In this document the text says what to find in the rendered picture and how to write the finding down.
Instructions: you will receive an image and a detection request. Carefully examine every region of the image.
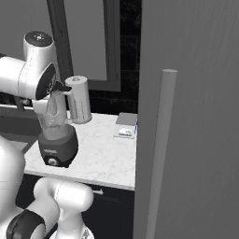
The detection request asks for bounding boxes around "black blender lid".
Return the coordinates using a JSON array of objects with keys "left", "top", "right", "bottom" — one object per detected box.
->
[{"left": 52, "top": 80, "right": 73, "bottom": 94}]

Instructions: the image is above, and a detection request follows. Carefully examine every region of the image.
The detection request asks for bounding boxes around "blender with dark base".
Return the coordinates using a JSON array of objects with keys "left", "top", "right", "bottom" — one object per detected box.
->
[{"left": 33, "top": 89, "right": 79, "bottom": 169}]

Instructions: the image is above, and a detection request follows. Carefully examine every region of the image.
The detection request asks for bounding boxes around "grey kitchen scale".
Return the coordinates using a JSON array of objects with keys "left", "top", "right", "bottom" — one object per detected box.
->
[{"left": 112, "top": 112, "right": 139, "bottom": 140}]

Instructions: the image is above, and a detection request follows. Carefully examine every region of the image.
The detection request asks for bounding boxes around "white paper towel roll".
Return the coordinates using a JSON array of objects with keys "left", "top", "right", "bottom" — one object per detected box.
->
[{"left": 64, "top": 75, "right": 93, "bottom": 125}]

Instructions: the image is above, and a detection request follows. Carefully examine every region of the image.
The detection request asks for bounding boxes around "grey fridge door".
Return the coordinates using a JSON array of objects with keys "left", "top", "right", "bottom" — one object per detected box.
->
[{"left": 133, "top": 0, "right": 239, "bottom": 239}]

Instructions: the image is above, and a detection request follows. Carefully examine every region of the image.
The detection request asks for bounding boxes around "dark drawer front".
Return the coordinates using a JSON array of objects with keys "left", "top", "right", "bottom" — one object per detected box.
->
[{"left": 14, "top": 173, "right": 135, "bottom": 239}]

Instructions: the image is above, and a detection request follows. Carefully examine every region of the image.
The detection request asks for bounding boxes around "dark sink tap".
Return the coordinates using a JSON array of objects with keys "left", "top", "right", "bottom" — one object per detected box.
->
[{"left": 12, "top": 96, "right": 34, "bottom": 111}]

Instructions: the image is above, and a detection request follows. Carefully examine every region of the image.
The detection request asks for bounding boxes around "grey sink basin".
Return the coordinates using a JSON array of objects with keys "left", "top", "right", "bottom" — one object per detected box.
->
[{"left": 0, "top": 104, "right": 43, "bottom": 154}]

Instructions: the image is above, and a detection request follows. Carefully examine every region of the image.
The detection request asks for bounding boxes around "grey fridge door handle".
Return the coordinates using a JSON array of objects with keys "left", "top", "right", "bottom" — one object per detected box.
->
[{"left": 145, "top": 68, "right": 179, "bottom": 239}]

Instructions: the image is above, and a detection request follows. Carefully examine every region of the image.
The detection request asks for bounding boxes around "dark grey window frame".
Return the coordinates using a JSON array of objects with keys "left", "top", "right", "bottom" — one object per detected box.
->
[{"left": 46, "top": 0, "right": 122, "bottom": 92}]

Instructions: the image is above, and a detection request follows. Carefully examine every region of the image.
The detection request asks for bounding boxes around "silver drawer handle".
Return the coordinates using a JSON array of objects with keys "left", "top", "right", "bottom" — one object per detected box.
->
[{"left": 91, "top": 188, "right": 105, "bottom": 197}]

